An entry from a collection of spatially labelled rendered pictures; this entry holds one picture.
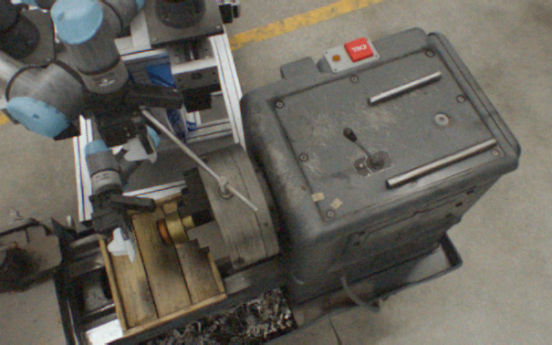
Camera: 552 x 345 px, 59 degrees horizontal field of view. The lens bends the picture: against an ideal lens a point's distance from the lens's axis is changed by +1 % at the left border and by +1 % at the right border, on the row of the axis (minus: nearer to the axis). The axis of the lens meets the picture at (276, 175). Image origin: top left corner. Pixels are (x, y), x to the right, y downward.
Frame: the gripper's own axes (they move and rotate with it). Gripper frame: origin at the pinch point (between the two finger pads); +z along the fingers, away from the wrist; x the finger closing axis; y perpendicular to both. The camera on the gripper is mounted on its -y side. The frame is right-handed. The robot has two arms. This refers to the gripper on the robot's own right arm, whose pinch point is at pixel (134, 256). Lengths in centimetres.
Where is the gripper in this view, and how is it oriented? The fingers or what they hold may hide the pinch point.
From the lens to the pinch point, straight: 131.1
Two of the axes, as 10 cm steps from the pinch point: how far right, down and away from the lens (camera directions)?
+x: 0.1, -4.3, -9.0
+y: -9.3, 3.2, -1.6
